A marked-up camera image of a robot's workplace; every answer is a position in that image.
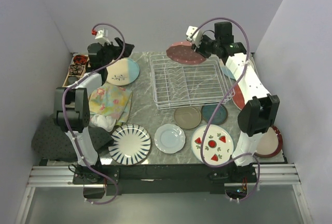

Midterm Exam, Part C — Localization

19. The cream blue plate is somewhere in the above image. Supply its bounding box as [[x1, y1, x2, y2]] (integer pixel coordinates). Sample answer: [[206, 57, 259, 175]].
[[106, 58, 140, 86], [219, 60, 236, 80]]

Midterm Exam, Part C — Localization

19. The white wire dish rack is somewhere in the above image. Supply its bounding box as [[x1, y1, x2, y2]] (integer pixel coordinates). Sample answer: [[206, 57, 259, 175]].
[[149, 54, 234, 110]]

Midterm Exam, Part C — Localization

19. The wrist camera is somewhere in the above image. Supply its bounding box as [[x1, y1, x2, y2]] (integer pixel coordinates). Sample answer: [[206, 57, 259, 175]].
[[91, 28, 111, 45], [186, 26, 203, 48]]

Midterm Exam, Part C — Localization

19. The pink polka dot plate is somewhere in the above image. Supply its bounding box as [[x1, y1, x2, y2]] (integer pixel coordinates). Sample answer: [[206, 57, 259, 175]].
[[166, 41, 206, 65]]

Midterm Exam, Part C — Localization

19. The cream blue plate left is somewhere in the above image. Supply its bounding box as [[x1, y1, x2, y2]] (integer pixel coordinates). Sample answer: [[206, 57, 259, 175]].
[[106, 58, 140, 86]]

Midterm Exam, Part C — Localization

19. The maroon rim beige plate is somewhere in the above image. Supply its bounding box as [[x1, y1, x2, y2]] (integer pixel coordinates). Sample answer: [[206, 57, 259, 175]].
[[255, 125, 283, 158]]

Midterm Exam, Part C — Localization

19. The cream blue plate right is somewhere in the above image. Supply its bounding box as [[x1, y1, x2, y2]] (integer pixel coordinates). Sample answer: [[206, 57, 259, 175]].
[[219, 60, 236, 80]]

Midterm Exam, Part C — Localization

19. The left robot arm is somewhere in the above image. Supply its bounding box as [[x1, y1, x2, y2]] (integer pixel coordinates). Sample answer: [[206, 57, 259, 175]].
[[53, 37, 134, 184]]

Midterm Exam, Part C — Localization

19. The light blue scalloped plate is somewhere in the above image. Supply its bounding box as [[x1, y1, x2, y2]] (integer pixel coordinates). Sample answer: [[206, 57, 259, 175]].
[[154, 124, 186, 154]]

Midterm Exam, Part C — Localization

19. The teal saucer brown rim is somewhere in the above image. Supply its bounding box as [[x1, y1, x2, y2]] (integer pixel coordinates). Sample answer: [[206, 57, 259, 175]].
[[201, 103, 229, 125]]

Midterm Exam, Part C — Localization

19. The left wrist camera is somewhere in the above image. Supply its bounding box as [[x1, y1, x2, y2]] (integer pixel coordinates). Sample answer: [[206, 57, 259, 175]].
[[91, 28, 111, 45]]

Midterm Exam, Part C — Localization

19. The watermelon pattern plate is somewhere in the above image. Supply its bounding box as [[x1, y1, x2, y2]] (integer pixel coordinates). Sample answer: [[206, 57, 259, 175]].
[[191, 124, 234, 165]]

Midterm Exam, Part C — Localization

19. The grey fabric item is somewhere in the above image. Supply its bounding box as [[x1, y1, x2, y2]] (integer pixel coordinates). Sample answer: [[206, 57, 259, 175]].
[[67, 76, 79, 86]]

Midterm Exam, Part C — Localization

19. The black table front beam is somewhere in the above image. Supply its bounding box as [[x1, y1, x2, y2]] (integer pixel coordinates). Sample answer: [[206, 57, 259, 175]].
[[73, 163, 258, 196]]

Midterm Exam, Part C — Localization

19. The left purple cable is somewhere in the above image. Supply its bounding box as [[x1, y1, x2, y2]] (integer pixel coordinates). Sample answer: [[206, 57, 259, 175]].
[[62, 22, 127, 206]]

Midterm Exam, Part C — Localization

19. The floral pastel cloth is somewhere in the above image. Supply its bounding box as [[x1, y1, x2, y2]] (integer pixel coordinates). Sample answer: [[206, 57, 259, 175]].
[[89, 83, 133, 123]]

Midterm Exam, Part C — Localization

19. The wooden compartment box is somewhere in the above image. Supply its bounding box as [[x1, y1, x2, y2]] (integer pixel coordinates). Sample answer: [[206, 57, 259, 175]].
[[63, 54, 89, 87]]

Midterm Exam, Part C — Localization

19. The beige saucer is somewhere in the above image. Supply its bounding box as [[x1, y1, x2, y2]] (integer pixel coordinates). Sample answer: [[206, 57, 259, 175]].
[[174, 106, 202, 130]]

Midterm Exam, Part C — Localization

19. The dark dotted cloth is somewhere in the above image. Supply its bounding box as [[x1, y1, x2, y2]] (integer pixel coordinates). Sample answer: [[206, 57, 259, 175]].
[[31, 115, 113, 162]]

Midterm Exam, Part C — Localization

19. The blue striped white plate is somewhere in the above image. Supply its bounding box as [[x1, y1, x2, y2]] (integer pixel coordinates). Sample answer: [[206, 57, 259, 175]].
[[108, 124, 151, 165]]

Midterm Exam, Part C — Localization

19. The red teal floral plate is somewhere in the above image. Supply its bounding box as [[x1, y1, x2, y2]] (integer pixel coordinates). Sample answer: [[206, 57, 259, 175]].
[[232, 85, 245, 110]]

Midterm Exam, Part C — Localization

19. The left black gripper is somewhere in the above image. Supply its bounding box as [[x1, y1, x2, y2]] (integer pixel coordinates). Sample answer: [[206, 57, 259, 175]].
[[101, 37, 135, 68]]

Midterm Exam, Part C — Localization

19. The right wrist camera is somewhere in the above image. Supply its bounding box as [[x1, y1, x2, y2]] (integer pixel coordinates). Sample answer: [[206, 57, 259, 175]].
[[186, 26, 203, 48]]

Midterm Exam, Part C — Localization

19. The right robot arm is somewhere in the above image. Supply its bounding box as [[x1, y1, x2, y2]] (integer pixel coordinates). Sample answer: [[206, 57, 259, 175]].
[[186, 17, 280, 182]]

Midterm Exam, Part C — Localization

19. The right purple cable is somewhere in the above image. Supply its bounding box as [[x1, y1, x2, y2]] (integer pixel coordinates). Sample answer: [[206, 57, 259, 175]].
[[191, 16, 261, 203]]

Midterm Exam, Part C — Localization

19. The red black fabric item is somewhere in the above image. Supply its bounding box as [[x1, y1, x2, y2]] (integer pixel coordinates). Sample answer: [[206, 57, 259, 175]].
[[73, 54, 88, 65]]

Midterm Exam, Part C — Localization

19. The patterned brown fabric item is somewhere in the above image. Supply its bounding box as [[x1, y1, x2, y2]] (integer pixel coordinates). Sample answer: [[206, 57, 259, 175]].
[[68, 64, 85, 76]]

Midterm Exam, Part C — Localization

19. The purple cable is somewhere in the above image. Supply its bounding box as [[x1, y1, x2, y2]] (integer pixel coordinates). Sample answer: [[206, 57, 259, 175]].
[[62, 22, 127, 206], [191, 16, 261, 203]]

